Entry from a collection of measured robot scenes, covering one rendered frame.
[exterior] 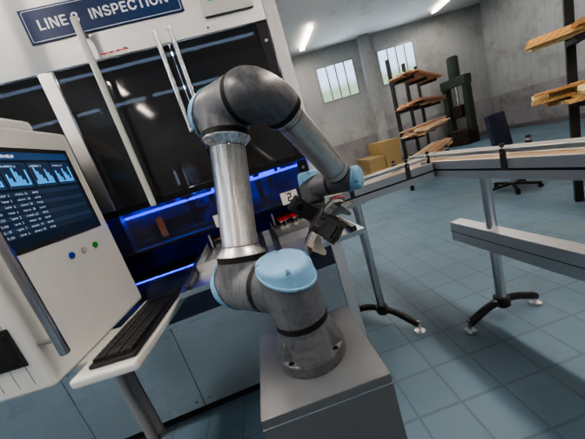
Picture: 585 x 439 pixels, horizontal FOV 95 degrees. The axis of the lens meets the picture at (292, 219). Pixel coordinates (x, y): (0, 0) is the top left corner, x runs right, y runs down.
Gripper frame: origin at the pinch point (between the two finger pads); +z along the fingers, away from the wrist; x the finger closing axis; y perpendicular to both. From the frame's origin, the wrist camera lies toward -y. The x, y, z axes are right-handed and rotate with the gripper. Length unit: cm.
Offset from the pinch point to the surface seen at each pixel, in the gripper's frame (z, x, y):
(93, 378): -5, 69, -31
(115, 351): -9, 62, -31
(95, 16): -55, -21, -111
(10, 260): -3, 47, -62
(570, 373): -39, 3, 132
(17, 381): -4, 79, -48
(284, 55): -68, -53, -43
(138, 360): -6, 59, -23
